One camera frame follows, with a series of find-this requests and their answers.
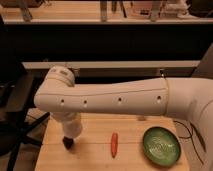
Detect orange carrot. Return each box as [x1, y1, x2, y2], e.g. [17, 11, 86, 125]
[111, 133, 118, 158]

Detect black office chair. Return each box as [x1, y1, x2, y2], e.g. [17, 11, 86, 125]
[0, 16, 52, 171]

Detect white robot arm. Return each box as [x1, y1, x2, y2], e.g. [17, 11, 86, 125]
[34, 66, 213, 171]

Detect green plate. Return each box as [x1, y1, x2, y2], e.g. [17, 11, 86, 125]
[142, 127, 181, 167]

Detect black cable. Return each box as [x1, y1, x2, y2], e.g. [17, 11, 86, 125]
[173, 119, 205, 166]

